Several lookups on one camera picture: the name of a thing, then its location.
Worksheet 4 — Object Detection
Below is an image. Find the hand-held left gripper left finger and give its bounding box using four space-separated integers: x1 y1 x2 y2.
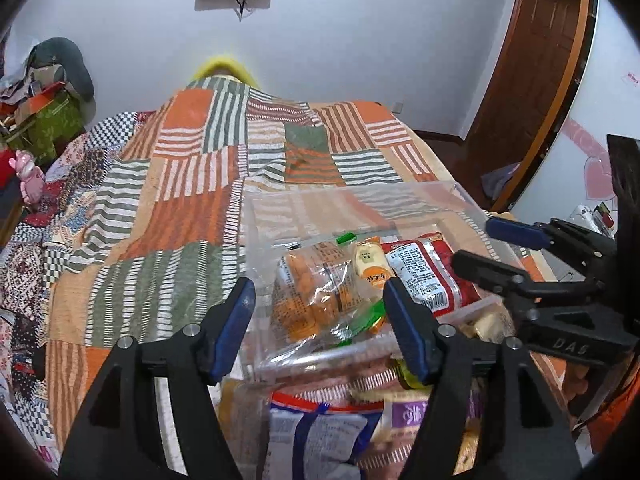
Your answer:
57 277 257 480

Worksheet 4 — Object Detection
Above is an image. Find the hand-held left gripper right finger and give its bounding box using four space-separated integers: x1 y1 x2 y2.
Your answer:
383 277 584 480

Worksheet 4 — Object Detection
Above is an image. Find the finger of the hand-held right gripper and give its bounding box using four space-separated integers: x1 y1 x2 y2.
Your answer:
485 216 618 268
452 249 603 311

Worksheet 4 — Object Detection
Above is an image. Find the clear plastic container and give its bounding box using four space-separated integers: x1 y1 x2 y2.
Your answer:
240 180 507 387

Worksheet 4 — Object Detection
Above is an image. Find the green wrapped snack packet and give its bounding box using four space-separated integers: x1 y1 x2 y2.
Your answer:
324 304 392 350

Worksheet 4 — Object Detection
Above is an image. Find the beige snack packet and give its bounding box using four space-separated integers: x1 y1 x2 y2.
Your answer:
459 309 517 342

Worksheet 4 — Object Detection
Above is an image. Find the grey cloth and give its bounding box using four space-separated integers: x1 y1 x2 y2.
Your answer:
480 162 522 199

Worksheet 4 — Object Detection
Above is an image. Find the red snack packet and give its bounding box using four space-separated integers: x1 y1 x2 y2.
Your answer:
381 232 485 317

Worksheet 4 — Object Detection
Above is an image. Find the yellow snack packet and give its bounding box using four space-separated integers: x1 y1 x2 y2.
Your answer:
350 236 394 307

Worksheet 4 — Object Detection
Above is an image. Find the orange biscuit snack packet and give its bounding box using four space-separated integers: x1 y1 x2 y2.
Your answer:
271 241 368 345

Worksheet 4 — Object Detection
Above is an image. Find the pink striped snack packet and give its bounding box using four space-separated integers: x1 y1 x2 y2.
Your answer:
257 355 403 403

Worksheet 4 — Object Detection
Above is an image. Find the purple snack packet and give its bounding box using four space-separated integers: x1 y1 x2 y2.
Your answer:
382 389 453 442

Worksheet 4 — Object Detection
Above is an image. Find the orange striped patchwork blanket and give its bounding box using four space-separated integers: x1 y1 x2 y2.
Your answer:
45 74 576 480

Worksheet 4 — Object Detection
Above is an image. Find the blue and white snack bag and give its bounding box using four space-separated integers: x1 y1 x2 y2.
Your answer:
267 390 387 480

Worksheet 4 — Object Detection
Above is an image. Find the brown wooden door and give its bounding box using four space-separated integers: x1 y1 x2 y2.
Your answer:
464 0 601 211

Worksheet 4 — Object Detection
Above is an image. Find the checkered floral patchwork quilt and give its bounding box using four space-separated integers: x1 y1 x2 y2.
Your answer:
0 109 161 466

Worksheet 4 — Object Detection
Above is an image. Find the pink plush toy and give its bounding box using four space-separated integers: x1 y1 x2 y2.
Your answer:
9 149 47 207

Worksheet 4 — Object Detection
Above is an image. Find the yellow pillow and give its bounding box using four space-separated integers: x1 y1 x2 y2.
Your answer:
188 55 262 87

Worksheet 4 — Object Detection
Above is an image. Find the green patterned box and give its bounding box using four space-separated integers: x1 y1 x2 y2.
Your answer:
22 94 87 162

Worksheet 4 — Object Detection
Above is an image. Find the orange cardboard box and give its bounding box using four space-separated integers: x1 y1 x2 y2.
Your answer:
16 81 69 117

